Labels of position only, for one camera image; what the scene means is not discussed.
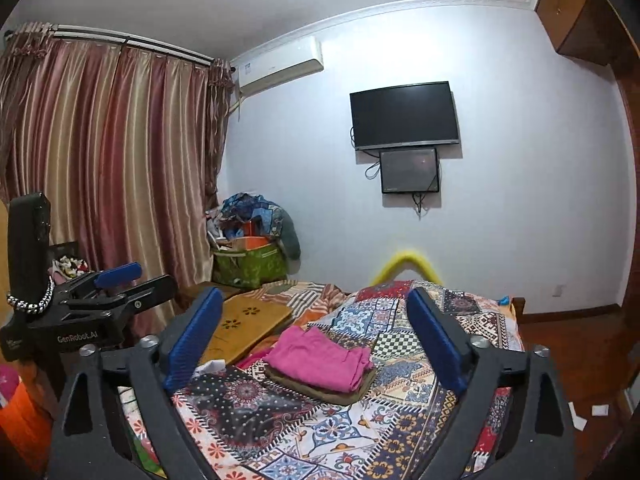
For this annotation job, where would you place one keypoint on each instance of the patchwork printed blanket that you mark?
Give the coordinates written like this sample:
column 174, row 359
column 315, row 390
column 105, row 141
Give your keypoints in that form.
column 310, row 435

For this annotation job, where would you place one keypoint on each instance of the pile of colourful clutter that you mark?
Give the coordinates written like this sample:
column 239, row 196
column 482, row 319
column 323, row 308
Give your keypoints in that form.
column 255, row 215

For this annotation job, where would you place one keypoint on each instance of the striped pink curtain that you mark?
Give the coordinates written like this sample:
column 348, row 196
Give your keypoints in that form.
column 100, row 160

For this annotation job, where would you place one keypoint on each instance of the floral printed item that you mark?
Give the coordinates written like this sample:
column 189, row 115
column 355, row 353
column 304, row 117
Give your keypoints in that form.
column 70, row 266

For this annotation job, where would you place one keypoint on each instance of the small blue item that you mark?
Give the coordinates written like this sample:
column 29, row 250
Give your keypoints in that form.
column 504, row 301

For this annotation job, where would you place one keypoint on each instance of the wooden overhead cabinet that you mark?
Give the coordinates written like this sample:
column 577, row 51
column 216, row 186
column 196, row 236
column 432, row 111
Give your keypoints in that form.
column 575, row 5

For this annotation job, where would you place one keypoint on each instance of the white cloth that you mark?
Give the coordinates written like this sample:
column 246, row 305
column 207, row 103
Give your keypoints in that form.
column 207, row 367

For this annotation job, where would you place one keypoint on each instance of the green bag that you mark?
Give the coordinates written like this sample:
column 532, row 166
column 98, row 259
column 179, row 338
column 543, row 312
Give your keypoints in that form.
column 250, row 265

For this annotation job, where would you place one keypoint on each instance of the yellow foam pad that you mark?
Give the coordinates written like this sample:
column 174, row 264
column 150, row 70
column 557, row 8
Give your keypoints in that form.
column 407, row 260

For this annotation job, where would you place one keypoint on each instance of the black wall television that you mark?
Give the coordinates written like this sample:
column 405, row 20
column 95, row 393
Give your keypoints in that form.
column 405, row 115

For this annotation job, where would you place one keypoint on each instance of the wooden bed frame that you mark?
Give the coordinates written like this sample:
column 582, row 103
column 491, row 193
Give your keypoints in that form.
column 518, row 312

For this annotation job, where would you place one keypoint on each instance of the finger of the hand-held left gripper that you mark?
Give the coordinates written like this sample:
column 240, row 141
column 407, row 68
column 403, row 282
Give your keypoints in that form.
column 120, row 272
column 150, row 290

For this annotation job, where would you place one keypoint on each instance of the white air conditioner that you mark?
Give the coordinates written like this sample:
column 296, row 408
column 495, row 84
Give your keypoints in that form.
column 280, row 65

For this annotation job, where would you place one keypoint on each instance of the pink pants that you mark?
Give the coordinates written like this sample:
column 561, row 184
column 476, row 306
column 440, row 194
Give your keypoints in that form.
column 320, row 357

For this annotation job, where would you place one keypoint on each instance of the curtain rod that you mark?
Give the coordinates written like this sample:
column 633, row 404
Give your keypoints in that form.
column 125, row 42

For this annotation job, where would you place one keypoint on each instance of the small black monitor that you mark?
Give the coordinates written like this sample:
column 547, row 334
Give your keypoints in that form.
column 409, row 170

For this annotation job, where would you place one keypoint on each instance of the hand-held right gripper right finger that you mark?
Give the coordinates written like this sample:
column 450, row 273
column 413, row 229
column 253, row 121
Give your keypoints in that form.
column 435, row 340

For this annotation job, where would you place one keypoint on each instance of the white paper scrap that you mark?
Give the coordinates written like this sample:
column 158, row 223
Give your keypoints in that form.
column 600, row 410
column 577, row 416

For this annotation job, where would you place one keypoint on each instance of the olive green folded pants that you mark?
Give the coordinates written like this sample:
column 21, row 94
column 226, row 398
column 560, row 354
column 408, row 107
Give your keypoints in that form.
column 350, row 396

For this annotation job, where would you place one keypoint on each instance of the wooden board with flower cutouts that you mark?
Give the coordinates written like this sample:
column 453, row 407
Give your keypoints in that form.
column 245, row 325

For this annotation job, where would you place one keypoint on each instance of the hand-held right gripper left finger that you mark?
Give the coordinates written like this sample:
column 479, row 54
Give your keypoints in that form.
column 195, row 340

